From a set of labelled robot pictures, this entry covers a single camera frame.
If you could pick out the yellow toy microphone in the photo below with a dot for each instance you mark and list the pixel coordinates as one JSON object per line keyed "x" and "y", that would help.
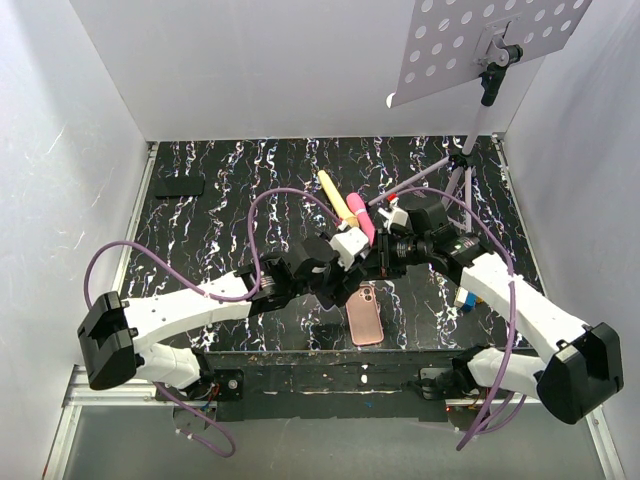
{"x": 335, "y": 198}

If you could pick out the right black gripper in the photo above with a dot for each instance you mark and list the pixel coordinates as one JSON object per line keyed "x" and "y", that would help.
{"x": 384, "y": 267}

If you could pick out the pink toy microphone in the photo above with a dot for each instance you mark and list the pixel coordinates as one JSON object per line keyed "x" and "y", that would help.
{"x": 357, "y": 206}

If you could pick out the black base frame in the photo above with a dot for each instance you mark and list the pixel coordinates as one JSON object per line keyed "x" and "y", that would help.
{"x": 325, "y": 384}

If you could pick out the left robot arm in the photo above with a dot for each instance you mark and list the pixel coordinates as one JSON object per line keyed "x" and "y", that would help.
{"x": 124, "y": 339}

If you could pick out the pink phone case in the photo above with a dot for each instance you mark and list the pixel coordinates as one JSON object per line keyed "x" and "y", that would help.
{"x": 363, "y": 317}

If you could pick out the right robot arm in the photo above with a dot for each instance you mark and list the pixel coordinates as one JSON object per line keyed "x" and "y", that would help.
{"x": 576, "y": 366}

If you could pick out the black smartphone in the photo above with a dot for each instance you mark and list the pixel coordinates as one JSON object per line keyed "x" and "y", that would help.
{"x": 181, "y": 186}

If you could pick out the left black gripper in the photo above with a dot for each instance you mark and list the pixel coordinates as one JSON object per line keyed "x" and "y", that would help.
{"x": 339, "y": 290}

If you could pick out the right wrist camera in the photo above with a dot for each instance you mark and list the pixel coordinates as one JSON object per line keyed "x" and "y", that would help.
{"x": 395, "y": 218}

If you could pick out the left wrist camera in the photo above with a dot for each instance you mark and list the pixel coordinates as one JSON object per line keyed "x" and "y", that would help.
{"x": 351, "y": 243}

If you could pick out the toy building blocks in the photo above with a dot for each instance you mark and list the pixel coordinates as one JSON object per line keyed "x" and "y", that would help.
{"x": 465, "y": 301}

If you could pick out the purple music stand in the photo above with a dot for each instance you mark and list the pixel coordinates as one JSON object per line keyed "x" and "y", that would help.
{"x": 450, "y": 43}

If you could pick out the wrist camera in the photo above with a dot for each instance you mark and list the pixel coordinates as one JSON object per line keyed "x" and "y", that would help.
{"x": 395, "y": 218}
{"x": 351, "y": 243}

